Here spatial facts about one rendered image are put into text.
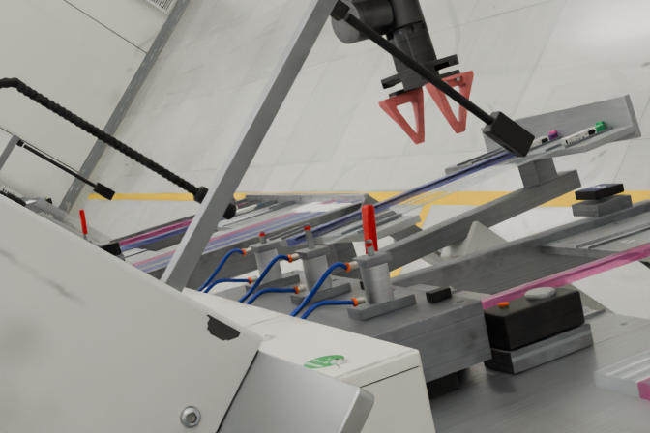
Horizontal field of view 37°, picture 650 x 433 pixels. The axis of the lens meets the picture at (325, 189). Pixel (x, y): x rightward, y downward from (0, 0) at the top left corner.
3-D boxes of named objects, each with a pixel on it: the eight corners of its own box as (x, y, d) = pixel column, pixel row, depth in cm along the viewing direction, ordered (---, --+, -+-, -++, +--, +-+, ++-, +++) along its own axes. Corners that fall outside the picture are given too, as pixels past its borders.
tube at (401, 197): (552, 139, 158) (550, 132, 158) (558, 138, 157) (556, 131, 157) (288, 246, 134) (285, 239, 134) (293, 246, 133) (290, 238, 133)
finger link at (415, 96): (420, 145, 131) (398, 77, 130) (392, 152, 137) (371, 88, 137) (459, 131, 134) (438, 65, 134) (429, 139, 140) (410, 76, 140)
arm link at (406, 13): (420, -24, 131) (393, -12, 136) (383, -17, 127) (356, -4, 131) (436, 25, 131) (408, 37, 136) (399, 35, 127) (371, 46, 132)
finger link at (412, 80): (450, 136, 125) (428, 66, 124) (419, 145, 131) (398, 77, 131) (490, 123, 128) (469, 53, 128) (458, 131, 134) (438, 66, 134)
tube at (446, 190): (599, 131, 149) (597, 124, 149) (605, 129, 148) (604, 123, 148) (324, 244, 125) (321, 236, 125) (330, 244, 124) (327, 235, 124)
